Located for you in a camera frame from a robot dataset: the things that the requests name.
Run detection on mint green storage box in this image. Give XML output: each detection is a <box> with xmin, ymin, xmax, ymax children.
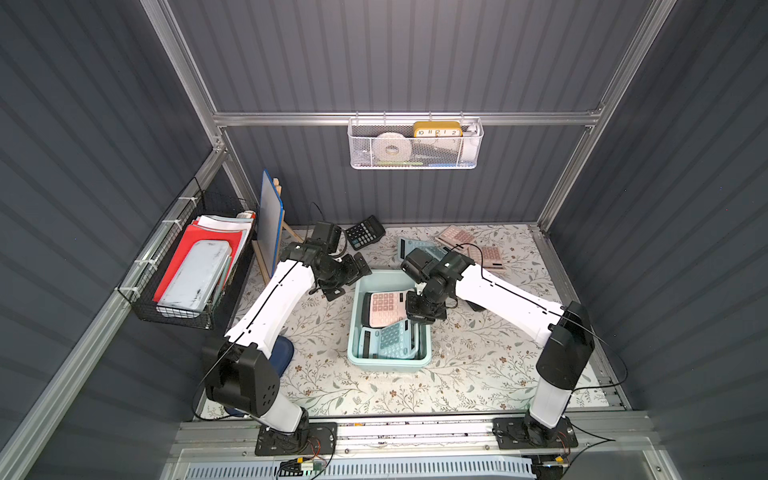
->
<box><xmin>347</xmin><ymin>270</ymin><xmax>432</xmax><ymax>373</ymax></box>

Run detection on pink calculator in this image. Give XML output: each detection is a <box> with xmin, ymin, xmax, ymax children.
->
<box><xmin>477</xmin><ymin>247</ymin><xmax>505</xmax><ymax>270</ymax></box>
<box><xmin>435</xmin><ymin>225</ymin><xmax>475</xmax><ymax>248</ymax></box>
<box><xmin>370</xmin><ymin>291</ymin><xmax>407</xmax><ymax>329</ymax></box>

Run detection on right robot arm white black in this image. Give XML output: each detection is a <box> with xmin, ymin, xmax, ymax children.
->
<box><xmin>400</xmin><ymin>249</ymin><xmax>595</xmax><ymax>434</ymax></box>

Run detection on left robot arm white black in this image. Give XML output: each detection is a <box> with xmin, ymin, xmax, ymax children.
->
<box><xmin>201</xmin><ymin>242</ymin><xmax>371</xmax><ymax>435</ymax></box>

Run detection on pink calculator back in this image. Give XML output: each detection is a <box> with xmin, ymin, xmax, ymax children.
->
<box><xmin>435</xmin><ymin>225</ymin><xmax>475</xmax><ymax>248</ymax></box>

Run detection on wooden easel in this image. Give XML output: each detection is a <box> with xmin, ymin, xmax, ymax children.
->
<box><xmin>252</xmin><ymin>173</ymin><xmax>303</xmax><ymax>283</ymax></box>

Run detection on navy blue case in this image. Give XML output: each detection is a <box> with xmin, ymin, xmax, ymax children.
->
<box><xmin>269</xmin><ymin>335</ymin><xmax>295</xmax><ymax>377</ymax></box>

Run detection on blue framed whiteboard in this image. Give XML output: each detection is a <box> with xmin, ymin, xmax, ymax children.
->
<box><xmin>256</xmin><ymin>170</ymin><xmax>284</xmax><ymax>278</ymax></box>

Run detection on white papers in basket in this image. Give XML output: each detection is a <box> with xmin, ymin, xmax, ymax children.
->
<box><xmin>192</xmin><ymin>210</ymin><xmax>256</xmax><ymax>265</ymax></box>

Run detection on white tape roll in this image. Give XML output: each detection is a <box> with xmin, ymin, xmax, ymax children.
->
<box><xmin>372</xmin><ymin>132</ymin><xmax>412</xmax><ymax>162</ymax></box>

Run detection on red folder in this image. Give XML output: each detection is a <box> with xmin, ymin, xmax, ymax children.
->
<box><xmin>152</xmin><ymin>224</ymin><xmax>240</xmax><ymax>302</ymax></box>

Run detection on white pencil case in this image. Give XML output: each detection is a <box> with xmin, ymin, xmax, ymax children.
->
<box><xmin>156</xmin><ymin>240</ymin><xmax>231</xmax><ymax>318</ymax></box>

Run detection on yellow clock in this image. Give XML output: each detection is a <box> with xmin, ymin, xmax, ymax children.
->
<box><xmin>413</xmin><ymin>120</ymin><xmax>463</xmax><ymax>138</ymax></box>

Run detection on small circuit board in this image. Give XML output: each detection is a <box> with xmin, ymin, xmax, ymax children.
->
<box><xmin>276</xmin><ymin>457</ymin><xmax>325</xmax><ymax>478</ymax></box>

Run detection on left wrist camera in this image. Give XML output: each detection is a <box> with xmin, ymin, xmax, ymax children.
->
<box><xmin>308</xmin><ymin>221</ymin><xmax>342</xmax><ymax>255</ymax></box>

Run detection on white wire wall basket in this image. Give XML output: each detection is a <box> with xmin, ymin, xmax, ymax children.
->
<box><xmin>347</xmin><ymin>115</ymin><xmax>485</xmax><ymax>170</ymax></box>

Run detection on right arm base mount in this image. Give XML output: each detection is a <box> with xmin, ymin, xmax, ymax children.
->
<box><xmin>491</xmin><ymin>414</ymin><xmax>578</xmax><ymax>452</ymax></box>

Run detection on black wire side basket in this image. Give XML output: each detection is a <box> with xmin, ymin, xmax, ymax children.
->
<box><xmin>119</xmin><ymin>182</ymin><xmax>256</xmax><ymax>331</ymax></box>

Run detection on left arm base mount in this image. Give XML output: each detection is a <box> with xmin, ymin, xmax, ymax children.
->
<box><xmin>254</xmin><ymin>422</ymin><xmax>338</xmax><ymax>457</ymax></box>

